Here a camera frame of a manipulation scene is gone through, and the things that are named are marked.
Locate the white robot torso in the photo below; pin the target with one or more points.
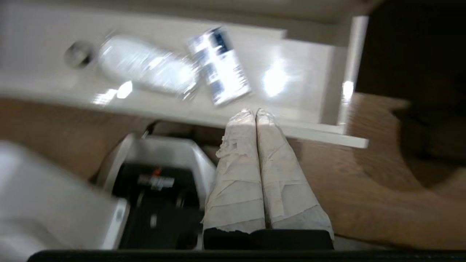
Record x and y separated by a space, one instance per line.
43 203

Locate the white blue printed tissue pack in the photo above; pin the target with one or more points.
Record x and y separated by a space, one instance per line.
220 65

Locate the white slippers in clear bag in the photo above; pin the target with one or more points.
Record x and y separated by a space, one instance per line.
145 65

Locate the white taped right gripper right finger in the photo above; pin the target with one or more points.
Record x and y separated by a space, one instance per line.
287 189

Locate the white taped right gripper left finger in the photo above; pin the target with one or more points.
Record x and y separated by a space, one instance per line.
236 189

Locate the glossy white drawer cabinet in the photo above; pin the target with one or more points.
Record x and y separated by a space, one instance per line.
218 12

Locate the silver black robot base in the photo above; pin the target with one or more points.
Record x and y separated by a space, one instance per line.
160 189

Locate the white cabinet drawer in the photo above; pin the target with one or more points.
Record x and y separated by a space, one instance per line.
309 54

